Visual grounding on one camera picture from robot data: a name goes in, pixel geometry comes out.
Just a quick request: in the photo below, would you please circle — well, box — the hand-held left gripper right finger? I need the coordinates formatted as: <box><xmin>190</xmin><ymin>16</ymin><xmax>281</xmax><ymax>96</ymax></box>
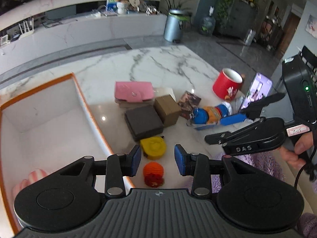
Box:
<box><xmin>174</xmin><ymin>144</ymin><xmax>250</xmax><ymax>197</ymax></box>

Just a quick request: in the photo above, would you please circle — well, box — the purple fuzzy clothing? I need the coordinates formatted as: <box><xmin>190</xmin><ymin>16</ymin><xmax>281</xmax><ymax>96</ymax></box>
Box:
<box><xmin>213</xmin><ymin>151</ymin><xmax>317</xmax><ymax>238</ymax></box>

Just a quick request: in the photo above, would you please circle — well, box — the yellow tape measure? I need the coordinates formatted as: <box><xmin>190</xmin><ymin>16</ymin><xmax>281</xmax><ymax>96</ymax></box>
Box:
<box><xmin>140</xmin><ymin>136</ymin><xmax>167</xmax><ymax>161</ymax></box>

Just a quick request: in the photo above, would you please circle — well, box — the photo print booklet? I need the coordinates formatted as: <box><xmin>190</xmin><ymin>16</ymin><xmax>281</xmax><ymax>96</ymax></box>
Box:
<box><xmin>177</xmin><ymin>91</ymin><xmax>201</xmax><ymax>119</ymax></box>

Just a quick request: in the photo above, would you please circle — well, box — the orange-rimmed white cardboard box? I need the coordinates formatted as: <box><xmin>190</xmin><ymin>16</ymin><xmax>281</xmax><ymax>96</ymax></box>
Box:
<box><xmin>0</xmin><ymin>72</ymin><xmax>135</xmax><ymax>235</ymax></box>

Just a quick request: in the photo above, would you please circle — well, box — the orange crochet ornament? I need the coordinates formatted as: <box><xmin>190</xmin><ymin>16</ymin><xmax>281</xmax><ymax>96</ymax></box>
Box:
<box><xmin>142</xmin><ymin>162</ymin><xmax>165</xmax><ymax>187</ymax></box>

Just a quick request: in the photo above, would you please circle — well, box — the large water jug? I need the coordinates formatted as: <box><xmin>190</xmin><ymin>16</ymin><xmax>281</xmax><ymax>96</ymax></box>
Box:
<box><xmin>199</xmin><ymin>6</ymin><xmax>216</xmax><ymax>36</ymax></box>

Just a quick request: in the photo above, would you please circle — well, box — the red mug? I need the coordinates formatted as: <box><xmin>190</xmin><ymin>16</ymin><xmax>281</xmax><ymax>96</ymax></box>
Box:
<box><xmin>212</xmin><ymin>68</ymin><xmax>243</xmax><ymax>101</ymax></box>

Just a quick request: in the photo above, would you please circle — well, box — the person's right hand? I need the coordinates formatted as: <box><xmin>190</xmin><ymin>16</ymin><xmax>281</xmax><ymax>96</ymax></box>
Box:
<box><xmin>280</xmin><ymin>132</ymin><xmax>317</xmax><ymax>170</ymax></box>

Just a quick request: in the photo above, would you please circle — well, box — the white marble TV console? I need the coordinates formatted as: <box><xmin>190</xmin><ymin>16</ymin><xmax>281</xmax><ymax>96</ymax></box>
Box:
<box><xmin>0</xmin><ymin>12</ymin><xmax>167</xmax><ymax>75</ymax></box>

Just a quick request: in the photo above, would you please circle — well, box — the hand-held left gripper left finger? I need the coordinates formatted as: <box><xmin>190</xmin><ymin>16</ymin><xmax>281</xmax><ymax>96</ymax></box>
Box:
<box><xmin>59</xmin><ymin>144</ymin><xmax>142</xmax><ymax>199</ymax></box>

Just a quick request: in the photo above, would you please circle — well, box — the smartphone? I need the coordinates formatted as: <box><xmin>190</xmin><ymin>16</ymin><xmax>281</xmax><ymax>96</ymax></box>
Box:
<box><xmin>238</xmin><ymin>72</ymin><xmax>273</xmax><ymax>112</ymax></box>

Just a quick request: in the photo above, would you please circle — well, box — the green hanging vine plant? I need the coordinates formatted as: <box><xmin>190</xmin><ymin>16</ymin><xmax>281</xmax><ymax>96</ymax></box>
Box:
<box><xmin>215</xmin><ymin>0</ymin><xmax>239</xmax><ymax>28</ymax></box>

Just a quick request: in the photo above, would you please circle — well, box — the white router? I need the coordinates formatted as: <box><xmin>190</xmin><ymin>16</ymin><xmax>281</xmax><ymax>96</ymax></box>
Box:
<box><xmin>18</xmin><ymin>17</ymin><xmax>35</xmax><ymax>39</ymax></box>

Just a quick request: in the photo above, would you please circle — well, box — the pink white striped knitted item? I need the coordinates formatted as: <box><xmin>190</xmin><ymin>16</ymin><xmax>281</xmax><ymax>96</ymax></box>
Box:
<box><xmin>12</xmin><ymin>169</ymin><xmax>50</xmax><ymax>200</ymax></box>

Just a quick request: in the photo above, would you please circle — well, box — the white bottle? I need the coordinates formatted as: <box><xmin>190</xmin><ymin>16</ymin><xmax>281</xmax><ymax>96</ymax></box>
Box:
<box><xmin>244</xmin><ymin>29</ymin><xmax>256</xmax><ymax>46</ymax></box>

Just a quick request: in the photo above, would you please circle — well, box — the small brown cardboard box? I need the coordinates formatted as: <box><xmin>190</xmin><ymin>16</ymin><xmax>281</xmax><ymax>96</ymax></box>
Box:
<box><xmin>154</xmin><ymin>95</ymin><xmax>182</xmax><ymax>127</ymax></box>

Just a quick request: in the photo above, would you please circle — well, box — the long-leaf potted plant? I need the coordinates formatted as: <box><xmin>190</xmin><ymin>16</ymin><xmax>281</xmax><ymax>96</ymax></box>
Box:
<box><xmin>158</xmin><ymin>0</ymin><xmax>197</xmax><ymax>15</ymax></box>

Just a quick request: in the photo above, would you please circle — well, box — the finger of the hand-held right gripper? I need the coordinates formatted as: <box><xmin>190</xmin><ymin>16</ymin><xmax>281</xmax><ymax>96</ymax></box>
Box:
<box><xmin>204</xmin><ymin>118</ymin><xmax>286</xmax><ymax>156</ymax></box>
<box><xmin>220</xmin><ymin>92</ymin><xmax>286</xmax><ymax>127</ymax></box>

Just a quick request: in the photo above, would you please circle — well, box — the dark brown square box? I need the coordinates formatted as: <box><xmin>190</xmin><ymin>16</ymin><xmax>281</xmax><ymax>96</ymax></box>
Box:
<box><xmin>124</xmin><ymin>105</ymin><xmax>164</xmax><ymax>142</ymax></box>

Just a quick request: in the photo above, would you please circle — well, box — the pink wallet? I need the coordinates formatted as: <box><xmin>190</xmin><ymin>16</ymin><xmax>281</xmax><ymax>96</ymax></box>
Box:
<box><xmin>114</xmin><ymin>81</ymin><xmax>155</xmax><ymax>103</ymax></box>

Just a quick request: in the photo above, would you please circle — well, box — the wall picture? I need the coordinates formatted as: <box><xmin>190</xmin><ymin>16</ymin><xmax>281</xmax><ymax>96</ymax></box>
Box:
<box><xmin>306</xmin><ymin>15</ymin><xmax>317</xmax><ymax>39</ymax></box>

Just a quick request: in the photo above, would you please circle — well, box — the silver trash can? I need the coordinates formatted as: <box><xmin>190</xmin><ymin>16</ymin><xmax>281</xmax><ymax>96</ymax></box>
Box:
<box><xmin>164</xmin><ymin>9</ymin><xmax>192</xmax><ymax>42</ymax></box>

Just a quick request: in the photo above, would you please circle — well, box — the black chair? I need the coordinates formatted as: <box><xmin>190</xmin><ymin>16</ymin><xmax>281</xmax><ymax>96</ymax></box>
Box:
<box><xmin>300</xmin><ymin>46</ymin><xmax>317</xmax><ymax>76</ymax></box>

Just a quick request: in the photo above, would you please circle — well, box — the grey cabinet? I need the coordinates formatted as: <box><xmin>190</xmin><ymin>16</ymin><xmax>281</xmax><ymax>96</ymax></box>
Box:
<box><xmin>218</xmin><ymin>0</ymin><xmax>258</xmax><ymax>40</ymax></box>

